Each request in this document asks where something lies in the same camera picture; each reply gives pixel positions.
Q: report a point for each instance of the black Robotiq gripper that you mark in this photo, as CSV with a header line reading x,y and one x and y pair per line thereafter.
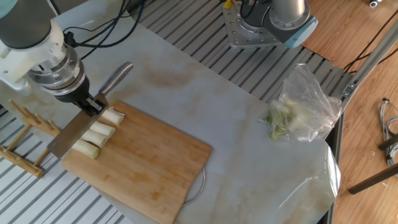
x,y
74,93

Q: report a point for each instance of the steel cleaver knife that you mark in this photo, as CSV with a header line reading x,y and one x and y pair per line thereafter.
x,y
71,133

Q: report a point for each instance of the white scallion stalk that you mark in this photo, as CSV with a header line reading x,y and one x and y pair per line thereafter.
x,y
88,149

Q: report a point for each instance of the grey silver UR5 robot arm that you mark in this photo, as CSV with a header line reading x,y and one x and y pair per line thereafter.
x,y
31,40

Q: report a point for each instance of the bamboo cutting board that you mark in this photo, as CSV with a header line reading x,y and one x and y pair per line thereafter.
x,y
140,171

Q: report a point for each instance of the wooden peg rack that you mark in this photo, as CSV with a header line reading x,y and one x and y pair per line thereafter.
x,y
21,161

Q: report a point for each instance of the silver robot mounting plate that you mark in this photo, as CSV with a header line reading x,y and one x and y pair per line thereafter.
x,y
245,37

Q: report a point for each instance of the small yellow object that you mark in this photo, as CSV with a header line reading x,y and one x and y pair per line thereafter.
x,y
228,3

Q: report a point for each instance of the plastic bag of scallion scraps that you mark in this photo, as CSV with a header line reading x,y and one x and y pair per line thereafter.
x,y
304,109

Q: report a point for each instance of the dark wooden bar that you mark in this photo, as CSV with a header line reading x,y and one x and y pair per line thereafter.
x,y
388,142
373,179

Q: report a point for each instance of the small white round object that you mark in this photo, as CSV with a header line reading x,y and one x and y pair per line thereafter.
x,y
374,3

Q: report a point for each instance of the aluminium frame beam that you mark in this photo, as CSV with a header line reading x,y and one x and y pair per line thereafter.
x,y
370,59

